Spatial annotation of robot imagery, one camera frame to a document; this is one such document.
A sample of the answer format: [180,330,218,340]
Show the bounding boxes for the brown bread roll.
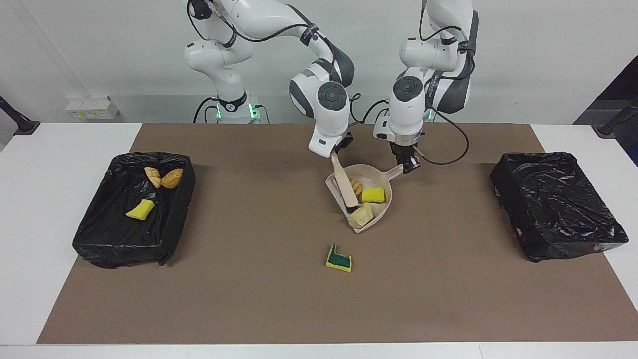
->
[161,168,184,189]

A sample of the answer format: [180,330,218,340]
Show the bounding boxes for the brown table mat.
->
[37,123,638,345]

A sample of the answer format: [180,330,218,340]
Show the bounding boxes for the beige plastic dustpan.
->
[325,164,404,234]

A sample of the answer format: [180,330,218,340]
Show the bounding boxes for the beige bread chunk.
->
[348,203,374,229]

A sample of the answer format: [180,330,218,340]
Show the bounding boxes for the black lined trash bin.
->
[72,152,196,269]
[490,152,629,263]

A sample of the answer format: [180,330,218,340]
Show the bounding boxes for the plain yellow sponge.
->
[361,186,387,204]

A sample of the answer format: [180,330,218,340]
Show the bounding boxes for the beige brush black bristles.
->
[331,154,359,214]

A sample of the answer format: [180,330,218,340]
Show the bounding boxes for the small yellow green sponge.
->
[125,199,156,221]

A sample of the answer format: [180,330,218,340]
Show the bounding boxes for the white wall socket box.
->
[66,96,120,120]

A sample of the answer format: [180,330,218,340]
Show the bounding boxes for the black base cable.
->
[193,96,220,124]
[362,99,392,124]

